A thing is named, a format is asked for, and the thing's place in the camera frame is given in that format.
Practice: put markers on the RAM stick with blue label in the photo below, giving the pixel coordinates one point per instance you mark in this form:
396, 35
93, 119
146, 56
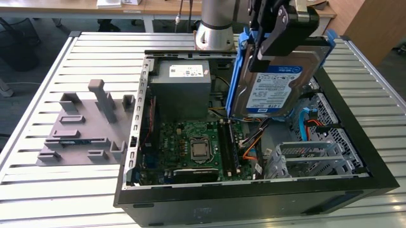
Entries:
74, 142

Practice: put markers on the black chair base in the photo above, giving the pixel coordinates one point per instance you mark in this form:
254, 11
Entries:
107, 26

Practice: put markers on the hard disk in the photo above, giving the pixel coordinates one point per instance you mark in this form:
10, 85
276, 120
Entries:
273, 95

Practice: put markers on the white box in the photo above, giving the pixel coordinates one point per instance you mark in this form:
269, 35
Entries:
110, 3
131, 2

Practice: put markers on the black RAM stick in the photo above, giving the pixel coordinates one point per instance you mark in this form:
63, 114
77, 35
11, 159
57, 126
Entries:
234, 152

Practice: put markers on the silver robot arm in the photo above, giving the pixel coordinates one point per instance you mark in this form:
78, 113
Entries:
216, 35

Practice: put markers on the black graphics card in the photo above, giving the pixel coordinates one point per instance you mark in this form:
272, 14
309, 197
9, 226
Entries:
196, 174

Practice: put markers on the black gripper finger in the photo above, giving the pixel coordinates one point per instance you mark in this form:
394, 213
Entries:
258, 19
285, 31

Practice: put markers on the silver CPU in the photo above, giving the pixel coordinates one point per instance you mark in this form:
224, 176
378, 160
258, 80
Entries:
200, 148

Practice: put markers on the wooden desk white frame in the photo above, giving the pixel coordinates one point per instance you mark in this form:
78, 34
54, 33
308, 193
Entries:
63, 9

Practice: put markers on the white metal foot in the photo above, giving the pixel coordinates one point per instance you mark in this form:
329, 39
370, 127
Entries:
6, 89

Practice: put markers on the grey parts rack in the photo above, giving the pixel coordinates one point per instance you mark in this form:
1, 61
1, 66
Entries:
82, 128

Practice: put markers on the green motherboard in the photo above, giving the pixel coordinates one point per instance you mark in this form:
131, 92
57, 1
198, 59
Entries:
178, 133

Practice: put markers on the grey power supply unit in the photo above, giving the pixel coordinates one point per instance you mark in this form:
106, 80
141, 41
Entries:
181, 95

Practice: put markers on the black waste bin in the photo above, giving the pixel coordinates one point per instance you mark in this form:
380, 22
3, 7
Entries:
19, 42

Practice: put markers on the black PC case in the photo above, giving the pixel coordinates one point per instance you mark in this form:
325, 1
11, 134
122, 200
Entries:
222, 204

